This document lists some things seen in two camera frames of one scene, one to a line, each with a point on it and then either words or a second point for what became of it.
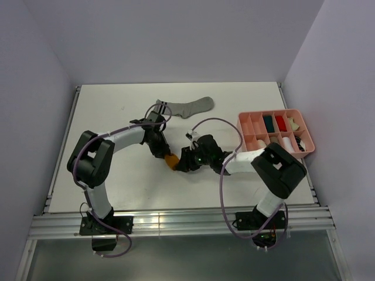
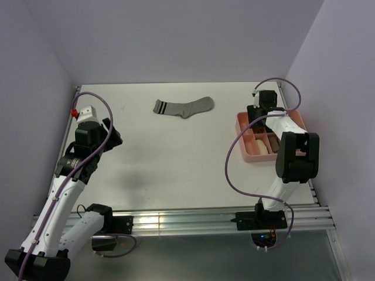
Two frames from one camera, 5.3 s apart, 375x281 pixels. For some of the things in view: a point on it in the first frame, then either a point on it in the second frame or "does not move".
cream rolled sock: [261, 144] does not move
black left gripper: [164, 147] → [115, 140]
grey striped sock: [184, 110] does not move
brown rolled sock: [273, 139] does not move
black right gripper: [186, 163] → [251, 111]
